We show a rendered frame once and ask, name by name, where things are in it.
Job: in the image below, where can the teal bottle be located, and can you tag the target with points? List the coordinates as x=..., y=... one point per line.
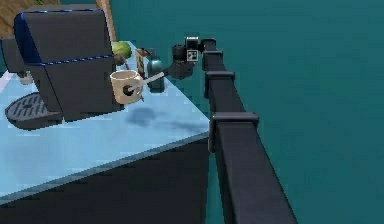
x=155, y=70

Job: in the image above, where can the brown upright box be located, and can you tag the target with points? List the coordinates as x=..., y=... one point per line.
x=141, y=63

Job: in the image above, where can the cream cup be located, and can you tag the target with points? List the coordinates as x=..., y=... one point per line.
x=125, y=81

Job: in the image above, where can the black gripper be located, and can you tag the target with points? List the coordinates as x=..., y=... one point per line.
x=181, y=69

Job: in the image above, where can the black counter pale blue top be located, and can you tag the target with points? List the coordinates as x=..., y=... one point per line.
x=133, y=186

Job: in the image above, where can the black coffee machine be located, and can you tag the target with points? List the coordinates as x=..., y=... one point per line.
x=70, y=66

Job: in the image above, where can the green round vegetable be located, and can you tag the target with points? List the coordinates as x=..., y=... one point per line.
x=122, y=48

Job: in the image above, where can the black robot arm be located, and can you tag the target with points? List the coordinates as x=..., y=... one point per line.
x=243, y=156

